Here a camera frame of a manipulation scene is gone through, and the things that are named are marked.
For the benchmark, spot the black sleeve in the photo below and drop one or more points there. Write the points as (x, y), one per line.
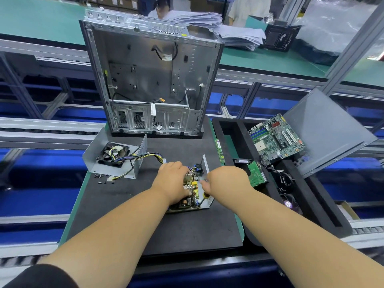
(33, 278)

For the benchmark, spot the black cardboard box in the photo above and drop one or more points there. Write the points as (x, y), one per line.
(282, 37)

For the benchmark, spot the person's left fingers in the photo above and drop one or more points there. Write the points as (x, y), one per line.
(185, 172)

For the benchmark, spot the person's left forearm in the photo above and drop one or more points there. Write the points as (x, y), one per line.
(114, 236)

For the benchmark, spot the black foam tray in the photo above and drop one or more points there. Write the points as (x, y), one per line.
(315, 206)

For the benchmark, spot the clear plastic bags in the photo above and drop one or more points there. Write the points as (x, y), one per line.
(333, 26)

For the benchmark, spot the person's left hand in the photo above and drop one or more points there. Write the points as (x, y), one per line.
(169, 179)

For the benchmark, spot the person's right fingers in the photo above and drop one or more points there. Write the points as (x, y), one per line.
(205, 185)

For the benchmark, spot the aluminium frame post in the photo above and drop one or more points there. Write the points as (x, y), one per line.
(351, 50)

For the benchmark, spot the green motherboard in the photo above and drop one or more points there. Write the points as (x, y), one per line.
(277, 139)

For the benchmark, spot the brown cardboard boxes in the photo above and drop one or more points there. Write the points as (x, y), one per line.
(117, 1)

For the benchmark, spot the black cooling fan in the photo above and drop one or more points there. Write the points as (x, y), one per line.
(109, 154)

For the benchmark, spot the hard drive with green board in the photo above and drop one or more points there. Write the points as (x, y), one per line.
(255, 175)

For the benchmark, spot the open metal computer case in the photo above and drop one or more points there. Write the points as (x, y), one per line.
(144, 71)

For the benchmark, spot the green work board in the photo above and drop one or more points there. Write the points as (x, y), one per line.
(240, 227)

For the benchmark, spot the group of small black screws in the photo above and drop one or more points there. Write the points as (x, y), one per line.
(103, 176)

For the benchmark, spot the stack of white papers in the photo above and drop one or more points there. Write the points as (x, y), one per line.
(237, 34)

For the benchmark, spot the person's right hand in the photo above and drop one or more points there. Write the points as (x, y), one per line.
(229, 184)

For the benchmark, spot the green memory stick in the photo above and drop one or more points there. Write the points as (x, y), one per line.
(220, 151)

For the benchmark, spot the aluminium conveyor frame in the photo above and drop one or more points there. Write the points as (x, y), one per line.
(45, 125)

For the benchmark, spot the black foam mat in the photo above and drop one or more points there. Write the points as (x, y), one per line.
(135, 182)

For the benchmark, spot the grey metal side panel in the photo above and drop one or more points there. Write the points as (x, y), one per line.
(330, 131)

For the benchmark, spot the grey metal power supply cover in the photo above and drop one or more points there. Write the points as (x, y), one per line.
(93, 158)

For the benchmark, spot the power supply circuit board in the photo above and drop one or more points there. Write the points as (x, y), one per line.
(196, 188)

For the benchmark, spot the person's right forearm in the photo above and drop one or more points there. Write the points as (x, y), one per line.
(300, 239)

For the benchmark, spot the black cooler with purple sheen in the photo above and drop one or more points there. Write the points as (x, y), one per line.
(292, 203)

